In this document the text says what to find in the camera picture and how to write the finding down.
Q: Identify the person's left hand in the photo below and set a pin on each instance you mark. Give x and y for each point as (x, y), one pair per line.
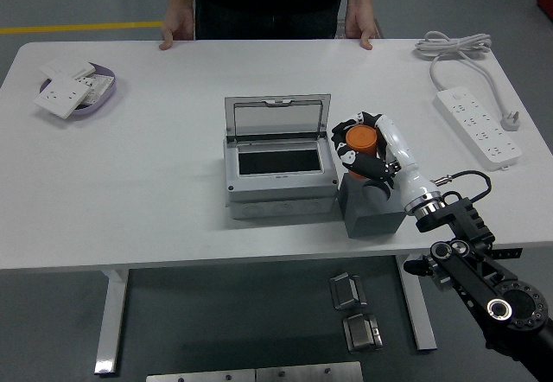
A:
(358, 23)

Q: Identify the person's right hand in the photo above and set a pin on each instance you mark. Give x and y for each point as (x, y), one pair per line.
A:
(177, 23)

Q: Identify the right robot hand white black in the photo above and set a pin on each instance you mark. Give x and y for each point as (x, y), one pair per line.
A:
(410, 174)

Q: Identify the orange cylinder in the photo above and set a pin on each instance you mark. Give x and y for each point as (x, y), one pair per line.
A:
(362, 140)

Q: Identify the grey enclosure box clear lid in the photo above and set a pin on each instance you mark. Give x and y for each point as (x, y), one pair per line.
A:
(231, 168)

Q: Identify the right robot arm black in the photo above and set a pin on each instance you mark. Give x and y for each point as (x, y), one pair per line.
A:
(471, 222)

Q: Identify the grey cube with round hole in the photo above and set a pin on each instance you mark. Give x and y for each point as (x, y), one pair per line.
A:
(371, 224)

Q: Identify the brown floor sign orange text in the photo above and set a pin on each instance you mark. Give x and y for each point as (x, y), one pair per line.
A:
(379, 29)

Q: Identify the white power strip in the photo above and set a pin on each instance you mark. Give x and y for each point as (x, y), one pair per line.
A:
(473, 129)

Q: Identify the purple oval tray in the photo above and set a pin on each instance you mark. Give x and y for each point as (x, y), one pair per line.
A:
(103, 70)

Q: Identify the white multi-hole socket panel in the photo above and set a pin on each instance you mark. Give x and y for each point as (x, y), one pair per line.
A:
(99, 86)

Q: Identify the metal block on floor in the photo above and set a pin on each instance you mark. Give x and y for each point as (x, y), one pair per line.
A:
(360, 334)
(343, 291)

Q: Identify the white table leg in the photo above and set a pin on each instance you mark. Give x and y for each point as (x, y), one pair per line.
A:
(421, 321)
(110, 326)

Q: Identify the white blank switch panel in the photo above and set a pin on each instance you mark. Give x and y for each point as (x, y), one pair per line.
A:
(65, 68)

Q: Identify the white five-hole wall socket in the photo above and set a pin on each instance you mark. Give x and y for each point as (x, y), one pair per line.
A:
(60, 96)

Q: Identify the long metal base plate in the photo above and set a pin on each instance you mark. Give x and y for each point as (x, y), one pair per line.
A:
(259, 375)

